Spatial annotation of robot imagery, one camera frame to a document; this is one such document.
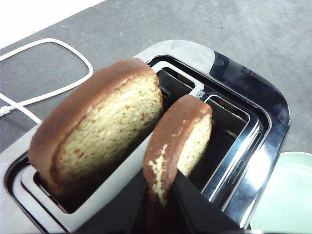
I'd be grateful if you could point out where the small rounded bread slice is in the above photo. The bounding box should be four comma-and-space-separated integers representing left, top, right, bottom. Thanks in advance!
28, 58, 163, 203

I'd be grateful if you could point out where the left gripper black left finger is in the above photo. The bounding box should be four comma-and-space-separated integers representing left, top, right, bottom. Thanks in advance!
77, 180, 149, 234

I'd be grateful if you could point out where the pale green round plate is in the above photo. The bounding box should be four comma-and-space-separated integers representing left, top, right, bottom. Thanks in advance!
248, 151, 312, 234

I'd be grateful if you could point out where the white power cable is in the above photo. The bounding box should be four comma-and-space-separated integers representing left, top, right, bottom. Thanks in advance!
0, 38, 94, 125

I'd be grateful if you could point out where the large toasted bread slice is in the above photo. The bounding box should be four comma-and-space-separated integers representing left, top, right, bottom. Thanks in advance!
142, 94, 213, 208

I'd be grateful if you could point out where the cream toaster with chrome top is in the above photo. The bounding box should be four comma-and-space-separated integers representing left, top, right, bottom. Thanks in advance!
0, 39, 291, 234

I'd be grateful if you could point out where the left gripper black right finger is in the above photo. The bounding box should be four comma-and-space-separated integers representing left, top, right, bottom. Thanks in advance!
168, 170, 244, 234

